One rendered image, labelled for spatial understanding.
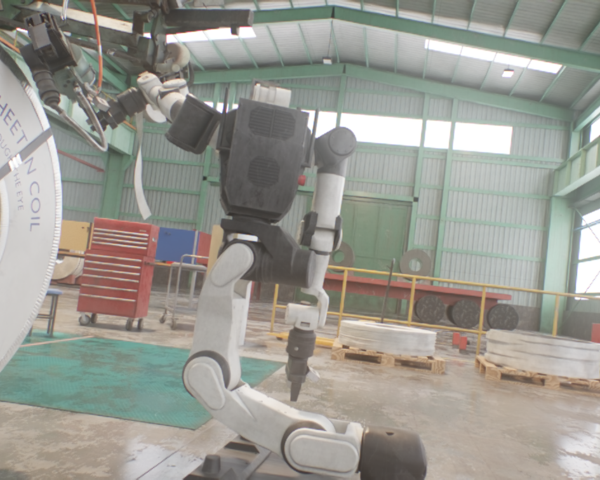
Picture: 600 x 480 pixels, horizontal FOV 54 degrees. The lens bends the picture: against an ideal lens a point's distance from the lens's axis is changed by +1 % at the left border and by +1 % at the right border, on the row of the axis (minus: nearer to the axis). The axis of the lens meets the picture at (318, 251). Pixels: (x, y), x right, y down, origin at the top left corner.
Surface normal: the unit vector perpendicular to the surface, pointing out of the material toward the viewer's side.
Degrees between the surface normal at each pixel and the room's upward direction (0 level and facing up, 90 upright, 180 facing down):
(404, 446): 55
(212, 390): 90
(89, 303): 90
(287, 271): 113
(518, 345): 90
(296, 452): 90
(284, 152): 106
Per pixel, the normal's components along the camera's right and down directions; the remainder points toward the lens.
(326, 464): -0.15, -0.08
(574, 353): 0.15, -0.05
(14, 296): 0.99, 0.11
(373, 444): -0.07, -0.56
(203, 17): -0.36, -0.11
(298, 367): 0.16, 0.17
